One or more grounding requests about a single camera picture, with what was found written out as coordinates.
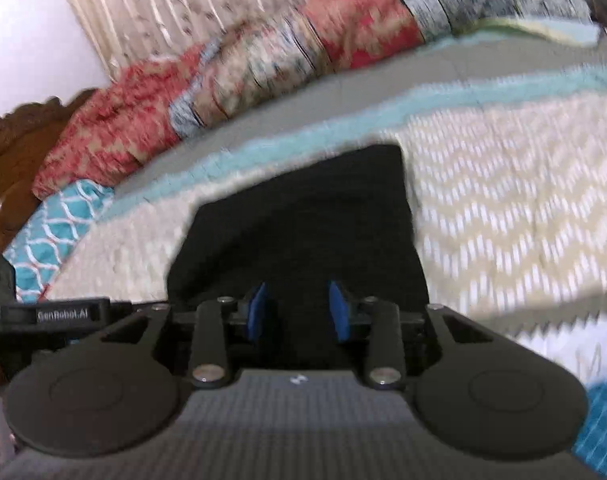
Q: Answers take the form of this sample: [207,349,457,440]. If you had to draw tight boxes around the black pants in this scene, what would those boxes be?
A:
[166,144,429,311]

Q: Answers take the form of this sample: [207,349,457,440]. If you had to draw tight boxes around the teal lattice pillow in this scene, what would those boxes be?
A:
[3,180,114,304]

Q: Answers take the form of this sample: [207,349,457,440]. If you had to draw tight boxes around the carved wooden headboard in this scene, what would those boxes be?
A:
[0,89,95,250]

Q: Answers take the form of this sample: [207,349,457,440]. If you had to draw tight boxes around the red floral rolled quilt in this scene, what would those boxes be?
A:
[32,0,427,200]

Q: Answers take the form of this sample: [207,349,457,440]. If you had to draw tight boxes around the patterned bedsheet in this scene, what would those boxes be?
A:
[2,27,607,478]

